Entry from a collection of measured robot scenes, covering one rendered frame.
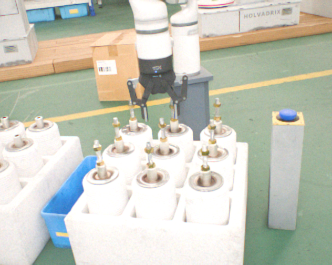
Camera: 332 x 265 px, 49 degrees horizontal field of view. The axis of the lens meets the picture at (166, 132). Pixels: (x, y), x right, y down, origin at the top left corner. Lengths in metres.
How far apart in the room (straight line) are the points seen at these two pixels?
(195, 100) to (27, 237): 0.69
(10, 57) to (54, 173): 1.76
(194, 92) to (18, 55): 1.72
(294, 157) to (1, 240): 0.75
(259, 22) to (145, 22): 2.31
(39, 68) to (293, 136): 2.07
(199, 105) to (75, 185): 0.50
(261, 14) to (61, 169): 2.25
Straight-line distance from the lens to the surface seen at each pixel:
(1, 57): 2.78
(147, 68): 0.79
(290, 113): 0.90
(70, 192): 1.13
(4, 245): 1.04
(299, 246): 1.02
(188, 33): 1.24
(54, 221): 1.01
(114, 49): 1.90
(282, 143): 0.91
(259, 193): 1.18
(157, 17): 0.77
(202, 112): 1.32
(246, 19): 2.98
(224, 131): 0.98
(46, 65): 2.68
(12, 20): 2.78
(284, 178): 0.96
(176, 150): 0.90
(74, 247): 0.92
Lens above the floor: 0.69
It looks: 26 degrees down
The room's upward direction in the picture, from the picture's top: 6 degrees counter-clockwise
